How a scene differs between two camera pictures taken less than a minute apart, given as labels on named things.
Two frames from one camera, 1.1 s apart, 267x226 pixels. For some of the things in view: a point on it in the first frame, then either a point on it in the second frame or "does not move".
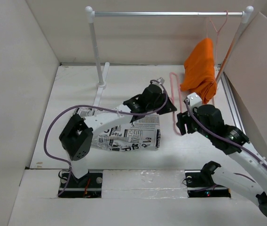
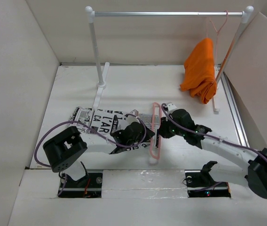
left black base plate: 88,186 does not move
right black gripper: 182,118 to 162,130
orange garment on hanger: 200,71 does not move
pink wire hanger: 170,77 to 160,139
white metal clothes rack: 90,12 does not move
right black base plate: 197,187 does not move
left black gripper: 168,107 to 148,134
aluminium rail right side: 234,106 does not move
